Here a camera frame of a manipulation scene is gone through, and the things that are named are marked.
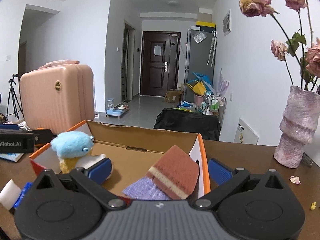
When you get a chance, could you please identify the light blue plush toy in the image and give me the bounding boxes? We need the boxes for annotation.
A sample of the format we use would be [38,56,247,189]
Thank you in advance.
[50,131,94,159]

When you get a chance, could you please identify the yellow white hamster plush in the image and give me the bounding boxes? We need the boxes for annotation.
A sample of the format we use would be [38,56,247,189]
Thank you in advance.
[59,154,106,174]

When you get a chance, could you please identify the brown layered sponge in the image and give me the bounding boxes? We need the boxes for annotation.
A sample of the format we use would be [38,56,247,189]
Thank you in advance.
[146,145,199,200]

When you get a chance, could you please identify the purple linen drawstring pouch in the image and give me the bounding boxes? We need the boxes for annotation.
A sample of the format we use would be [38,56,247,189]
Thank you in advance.
[123,177,171,200]

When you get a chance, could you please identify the white round sponge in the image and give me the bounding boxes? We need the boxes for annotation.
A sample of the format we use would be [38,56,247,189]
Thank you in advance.
[0,179,22,210]

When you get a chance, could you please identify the blue tissue package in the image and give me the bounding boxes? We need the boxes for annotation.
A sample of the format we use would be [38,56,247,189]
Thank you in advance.
[0,153,24,163]

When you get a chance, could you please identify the red cardboard box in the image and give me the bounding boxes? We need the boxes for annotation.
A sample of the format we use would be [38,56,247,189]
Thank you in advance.
[29,119,212,201]

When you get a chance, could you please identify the white flat panel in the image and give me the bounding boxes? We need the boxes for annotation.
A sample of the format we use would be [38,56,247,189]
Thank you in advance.
[234,118,259,145]

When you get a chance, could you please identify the blue tissue pocket pack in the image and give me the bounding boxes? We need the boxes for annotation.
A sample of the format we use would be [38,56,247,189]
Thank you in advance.
[13,182,33,209]

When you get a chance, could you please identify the pink ribbed suitcase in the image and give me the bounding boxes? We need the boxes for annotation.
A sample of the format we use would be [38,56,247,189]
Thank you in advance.
[20,60,95,134]

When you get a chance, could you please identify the pet water feeder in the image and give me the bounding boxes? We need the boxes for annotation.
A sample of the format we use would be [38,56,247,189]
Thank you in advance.
[106,99,129,119]

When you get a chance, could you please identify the fallen rose petal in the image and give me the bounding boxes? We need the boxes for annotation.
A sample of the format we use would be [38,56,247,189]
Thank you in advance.
[289,176,301,185]

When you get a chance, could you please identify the cardboard box on floor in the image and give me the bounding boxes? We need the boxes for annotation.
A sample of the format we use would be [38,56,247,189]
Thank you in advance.
[164,90,183,103]

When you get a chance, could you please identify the pink ceramic vase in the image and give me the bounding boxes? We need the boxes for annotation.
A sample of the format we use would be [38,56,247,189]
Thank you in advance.
[273,86,319,168]

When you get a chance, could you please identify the dark brown door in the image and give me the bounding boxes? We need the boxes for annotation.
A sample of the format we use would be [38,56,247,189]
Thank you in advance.
[140,31,180,96]

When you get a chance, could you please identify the grey refrigerator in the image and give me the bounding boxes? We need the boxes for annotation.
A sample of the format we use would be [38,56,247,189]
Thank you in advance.
[184,27,217,86]

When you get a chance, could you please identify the dried pink roses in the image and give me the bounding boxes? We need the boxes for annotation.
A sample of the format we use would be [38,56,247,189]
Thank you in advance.
[239,0,319,93]

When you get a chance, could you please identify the black camera tripod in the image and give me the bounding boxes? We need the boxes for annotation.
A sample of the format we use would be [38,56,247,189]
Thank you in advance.
[6,73,24,121]

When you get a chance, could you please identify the wire rack with bottles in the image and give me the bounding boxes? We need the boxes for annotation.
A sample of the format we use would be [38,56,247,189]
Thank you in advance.
[199,95,227,118]

